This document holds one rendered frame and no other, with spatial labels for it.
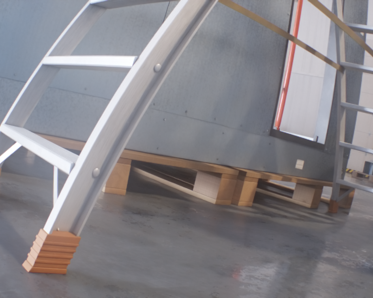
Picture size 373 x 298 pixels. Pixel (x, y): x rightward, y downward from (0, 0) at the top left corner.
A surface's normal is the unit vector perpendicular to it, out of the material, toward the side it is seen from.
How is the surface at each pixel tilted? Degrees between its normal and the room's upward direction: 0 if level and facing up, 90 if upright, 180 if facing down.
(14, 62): 90
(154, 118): 90
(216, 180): 90
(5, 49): 90
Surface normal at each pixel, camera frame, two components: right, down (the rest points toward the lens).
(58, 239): 0.70, 0.15
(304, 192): -0.73, -0.15
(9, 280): 0.22, -0.97
